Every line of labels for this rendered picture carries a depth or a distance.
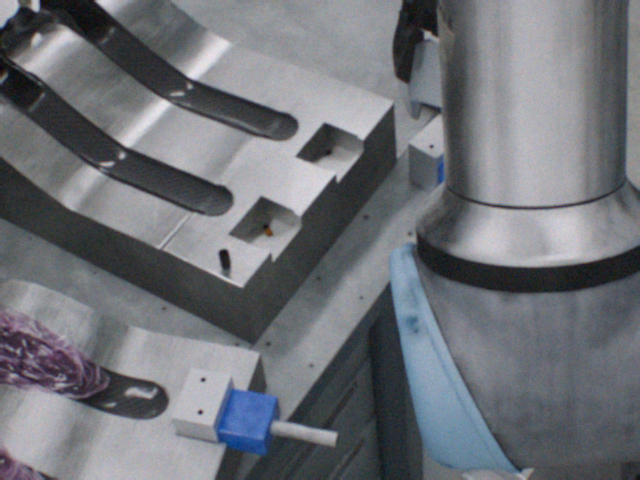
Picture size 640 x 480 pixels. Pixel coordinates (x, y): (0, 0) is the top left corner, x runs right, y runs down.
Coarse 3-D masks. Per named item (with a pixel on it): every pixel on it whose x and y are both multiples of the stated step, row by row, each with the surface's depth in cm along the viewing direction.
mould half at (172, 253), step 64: (0, 0) 138; (128, 0) 126; (64, 64) 120; (192, 64) 125; (256, 64) 124; (0, 128) 115; (128, 128) 119; (192, 128) 119; (384, 128) 119; (0, 192) 120; (64, 192) 115; (128, 192) 114; (256, 192) 112; (320, 192) 112; (128, 256) 114; (192, 256) 108; (256, 256) 107; (320, 256) 117; (256, 320) 111
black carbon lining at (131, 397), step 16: (112, 384) 105; (128, 384) 105; (144, 384) 104; (80, 400) 103; (96, 400) 103; (112, 400) 104; (128, 400) 104; (144, 400) 104; (160, 400) 103; (128, 416) 102; (144, 416) 102
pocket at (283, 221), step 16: (256, 208) 112; (272, 208) 112; (288, 208) 111; (240, 224) 111; (256, 224) 113; (272, 224) 113; (288, 224) 113; (256, 240) 112; (272, 240) 112; (288, 240) 110
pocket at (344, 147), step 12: (324, 132) 118; (336, 132) 117; (348, 132) 116; (312, 144) 117; (324, 144) 119; (336, 144) 119; (348, 144) 118; (360, 144) 116; (300, 156) 116; (312, 156) 118; (324, 156) 118; (336, 156) 118; (348, 156) 118; (324, 168) 117; (336, 168) 117; (348, 168) 115
